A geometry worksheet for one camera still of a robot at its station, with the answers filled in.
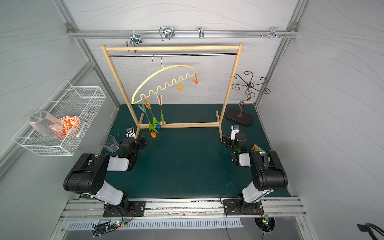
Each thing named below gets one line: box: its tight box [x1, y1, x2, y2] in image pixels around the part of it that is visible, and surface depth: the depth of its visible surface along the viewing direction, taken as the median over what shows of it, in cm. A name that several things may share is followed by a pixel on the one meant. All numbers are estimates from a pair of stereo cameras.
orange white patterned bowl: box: [51, 115, 82, 139], surface depth 67 cm
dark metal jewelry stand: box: [225, 71, 271, 125], surface depth 113 cm
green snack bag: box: [251, 143, 266, 152], surface depth 95 cm
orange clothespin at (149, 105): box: [143, 97, 152, 110], surface depth 80 cm
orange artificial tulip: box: [144, 111, 159, 139], surface depth 97 cm
